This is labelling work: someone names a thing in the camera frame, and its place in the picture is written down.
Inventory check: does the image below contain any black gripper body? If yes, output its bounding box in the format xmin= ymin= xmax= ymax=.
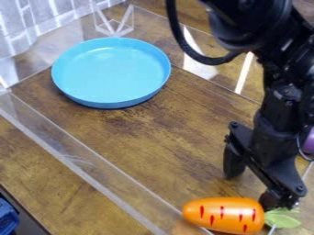
xmin=225 ymin=113 xmax=306 ymax=199

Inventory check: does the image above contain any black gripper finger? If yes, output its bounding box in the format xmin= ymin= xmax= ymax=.
xmin=223 ymin=144 xmax=246 ymax=179
xmin=260 ymin=190 xmax=300 ymax=211

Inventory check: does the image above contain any orange toy carrot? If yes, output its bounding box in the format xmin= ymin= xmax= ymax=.
xmin=182 ymin=197 xmax=301 ymax=235

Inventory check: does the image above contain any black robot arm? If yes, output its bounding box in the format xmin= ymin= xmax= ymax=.
xmin=201 ymin=0 xmax=314 ymax=210

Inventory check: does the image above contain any purple toy eggplant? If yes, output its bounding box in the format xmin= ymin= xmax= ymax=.
xmin=302 ymin=128 xmax=314 ymax=154

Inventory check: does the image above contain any blue plastic plate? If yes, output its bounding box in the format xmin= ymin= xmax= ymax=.
xmin=52 ymin=38 xmax=173 ymax=109

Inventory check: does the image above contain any blue object at corner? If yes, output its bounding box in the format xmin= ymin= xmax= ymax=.
xmin=0 ymin=198 xmax=20 ymax=235

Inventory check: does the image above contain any clear acrylic enclosure wall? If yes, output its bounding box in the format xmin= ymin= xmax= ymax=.
xmin=0 ymin=3 xmax=314 ymax=235

